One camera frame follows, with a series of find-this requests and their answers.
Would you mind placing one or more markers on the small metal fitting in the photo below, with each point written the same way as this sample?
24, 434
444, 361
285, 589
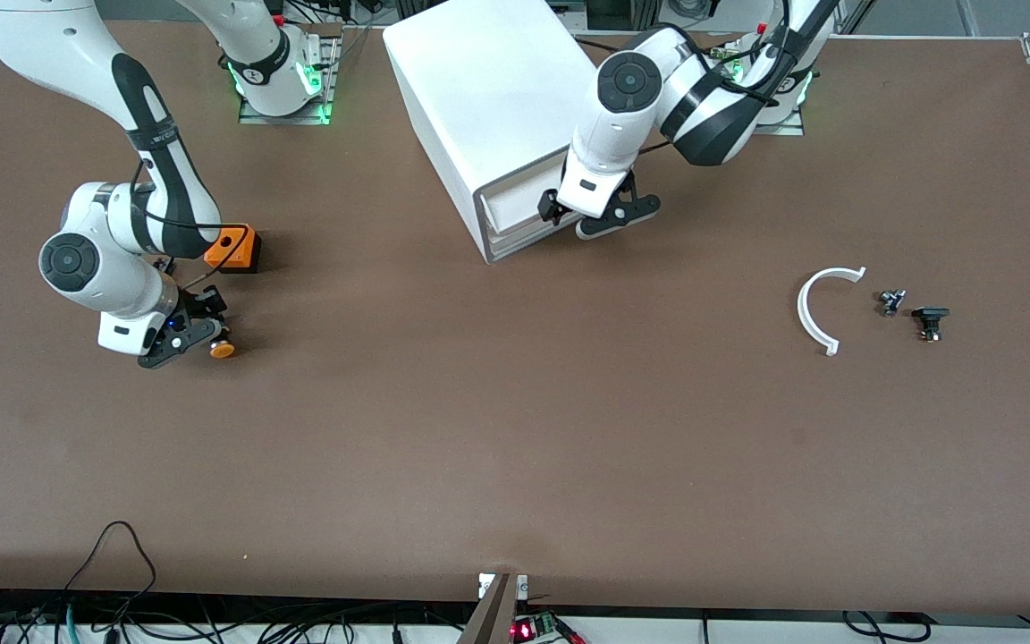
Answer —
890, 302

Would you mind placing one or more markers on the black switch module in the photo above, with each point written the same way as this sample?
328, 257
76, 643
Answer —
930, 317

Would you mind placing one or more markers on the orange box with hole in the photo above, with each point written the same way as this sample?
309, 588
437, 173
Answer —
231, 246

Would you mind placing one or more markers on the white semicircular bracket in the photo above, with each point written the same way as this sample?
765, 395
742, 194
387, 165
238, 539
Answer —
804, 309

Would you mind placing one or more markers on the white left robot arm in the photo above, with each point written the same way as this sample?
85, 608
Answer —
712, 107

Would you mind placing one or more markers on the circuit board with red light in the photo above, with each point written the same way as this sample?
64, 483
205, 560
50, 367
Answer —
533, 629

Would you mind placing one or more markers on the white drawer cabinet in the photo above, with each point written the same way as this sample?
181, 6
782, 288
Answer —
479, 80

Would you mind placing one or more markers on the grey metal mount bracket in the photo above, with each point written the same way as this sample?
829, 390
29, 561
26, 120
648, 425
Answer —
493, 617

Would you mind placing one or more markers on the orange push button switch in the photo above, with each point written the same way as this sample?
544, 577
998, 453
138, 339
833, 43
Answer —
223, 350

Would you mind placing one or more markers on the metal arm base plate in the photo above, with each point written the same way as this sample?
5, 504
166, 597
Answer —
788, 131
332, 72

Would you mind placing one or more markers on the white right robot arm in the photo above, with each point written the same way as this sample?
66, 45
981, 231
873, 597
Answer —
157, 161

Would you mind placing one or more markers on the white plastic drawer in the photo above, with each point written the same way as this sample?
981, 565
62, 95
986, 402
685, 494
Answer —
515, 201
524, 245
524, 235

